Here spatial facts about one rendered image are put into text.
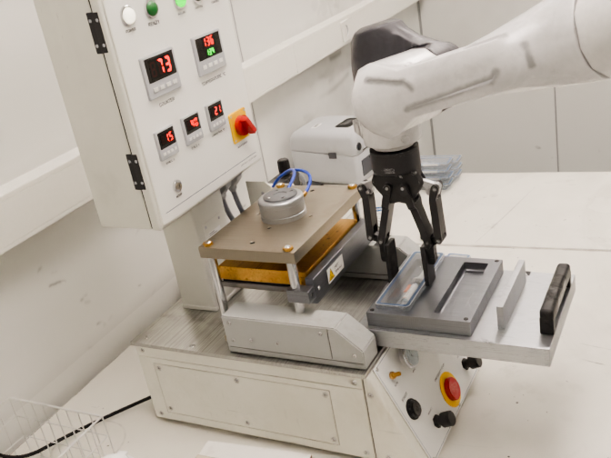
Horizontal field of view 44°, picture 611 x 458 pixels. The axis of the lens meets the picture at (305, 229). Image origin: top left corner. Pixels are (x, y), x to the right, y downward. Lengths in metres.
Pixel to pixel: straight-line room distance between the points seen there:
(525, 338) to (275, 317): 0.38
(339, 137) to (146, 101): 1.11
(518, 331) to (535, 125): 2.64
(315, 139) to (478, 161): 1.69
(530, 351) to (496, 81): 0.41
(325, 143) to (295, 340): 1.15
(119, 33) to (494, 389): 0.87
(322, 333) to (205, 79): 0.48
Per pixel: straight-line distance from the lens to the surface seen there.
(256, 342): 1.23
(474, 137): 3.80
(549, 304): 1.12
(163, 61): 1.23
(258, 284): 1.25
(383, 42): 1.07
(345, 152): 2.23
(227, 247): 1.20
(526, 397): 1.38
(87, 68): 1.20
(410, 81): 0.93
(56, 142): 1.61
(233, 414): 1.35
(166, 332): 1.39
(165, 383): 1.41
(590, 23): 0.86
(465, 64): 0.89
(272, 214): 1.25
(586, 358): 1.47
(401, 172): 1.12
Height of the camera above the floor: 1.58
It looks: 23 degrees down
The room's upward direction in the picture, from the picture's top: 11 degrees counter-clockwise
